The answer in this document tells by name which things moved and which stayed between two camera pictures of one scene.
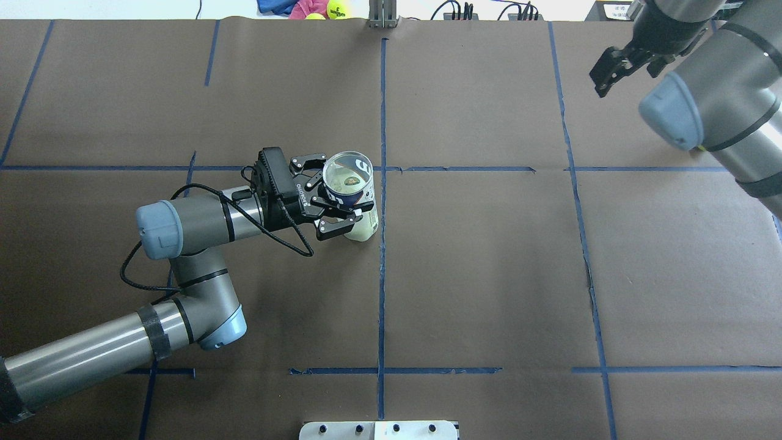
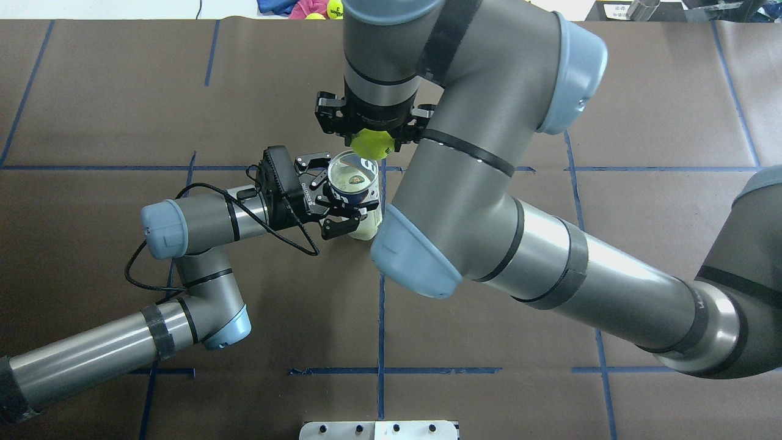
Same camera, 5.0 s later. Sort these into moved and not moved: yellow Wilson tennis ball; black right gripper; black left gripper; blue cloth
Moved: black right gripper
Not moved: blue cloth; black left gripper; yellow Wilson tennis ball
